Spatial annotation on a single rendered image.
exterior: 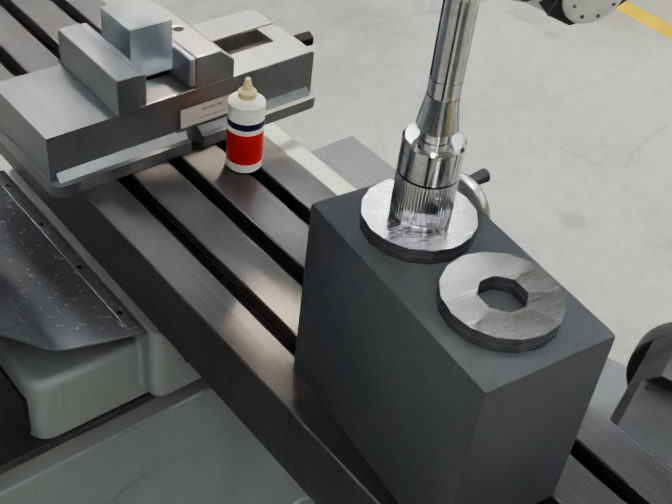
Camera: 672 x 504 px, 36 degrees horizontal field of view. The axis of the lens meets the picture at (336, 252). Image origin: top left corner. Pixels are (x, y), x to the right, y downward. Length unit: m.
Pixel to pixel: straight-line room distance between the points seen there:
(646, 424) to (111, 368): 0.75
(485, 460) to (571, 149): 2.37
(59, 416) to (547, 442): 0.53
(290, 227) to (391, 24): 2.50
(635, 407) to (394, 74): 1.95
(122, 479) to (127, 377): 0.15
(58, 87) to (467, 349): 0.61
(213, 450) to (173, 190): 0.36
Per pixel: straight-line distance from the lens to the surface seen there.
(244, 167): 1.13
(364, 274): 0.75
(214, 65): 1.14
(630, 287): 2.64
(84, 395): 1.10
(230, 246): 1.04
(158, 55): 1.13
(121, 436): 1.16
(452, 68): 0.70
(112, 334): 1.04
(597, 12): 1.23
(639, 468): 0.92
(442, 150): 0.73
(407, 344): 0.73
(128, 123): 1.11
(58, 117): 1.10
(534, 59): 3.48
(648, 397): 1.52
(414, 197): 0.74
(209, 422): 1.25
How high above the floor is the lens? 1.63
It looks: 40 degrees down
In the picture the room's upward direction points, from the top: 8 degrees clockwise
